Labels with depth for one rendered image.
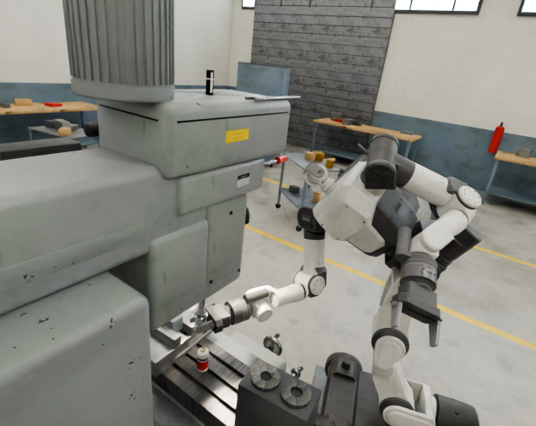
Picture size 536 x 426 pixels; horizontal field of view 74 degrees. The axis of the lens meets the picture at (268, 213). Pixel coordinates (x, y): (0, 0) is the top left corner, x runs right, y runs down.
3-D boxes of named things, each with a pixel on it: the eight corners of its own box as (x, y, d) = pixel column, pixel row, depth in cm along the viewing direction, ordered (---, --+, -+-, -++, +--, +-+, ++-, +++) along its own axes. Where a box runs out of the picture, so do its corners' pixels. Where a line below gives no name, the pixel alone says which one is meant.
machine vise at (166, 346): (195, 310, 159) (195, 290, 155) (221, 325, 152) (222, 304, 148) (128, 357, 131) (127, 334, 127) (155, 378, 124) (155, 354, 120)
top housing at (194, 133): (225, 136, 124) (227, 87, 117) (287, 153, 111) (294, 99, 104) (96, 155, 87) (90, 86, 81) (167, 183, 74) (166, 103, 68)
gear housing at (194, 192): (205, 169, 120) (207, 139, 116) (264, 188, 108) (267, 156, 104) (116, 190, 94) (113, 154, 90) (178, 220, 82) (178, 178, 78)
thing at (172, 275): (153, 267, 114) (150, 192, 104) (207, 300, 102) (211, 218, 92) (96, 293, 99) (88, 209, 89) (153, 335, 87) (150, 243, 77)
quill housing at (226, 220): (199, 256, 129) (203, 172, 116) (243, 279, 119) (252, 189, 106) (157, 277, 114) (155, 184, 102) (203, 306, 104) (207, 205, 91)
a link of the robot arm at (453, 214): (434, 251, 107) (463, 226, 117) (459, 235, 99) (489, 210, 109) (410, 223, 110) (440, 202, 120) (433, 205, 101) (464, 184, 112)
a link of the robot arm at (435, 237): (413, 266, 98) (438, 247, 105) (436, 253, 91) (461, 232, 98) (398, 248, 99) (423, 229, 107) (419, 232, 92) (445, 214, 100)
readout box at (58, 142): (73, 201, 112) (65, 135, 104) (89, 210, 108) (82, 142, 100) (0, 219, 97) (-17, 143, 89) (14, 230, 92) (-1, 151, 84)
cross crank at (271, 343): (267, 344, 194) (269, 327, 189) (285, 355, 188) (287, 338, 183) (248, 361, 181) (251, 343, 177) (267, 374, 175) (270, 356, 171)
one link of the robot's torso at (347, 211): (386, 226, 155) (325, 172, 154) (448, 191, 126) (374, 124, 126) (358, 275, 139) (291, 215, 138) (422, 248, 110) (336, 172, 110)
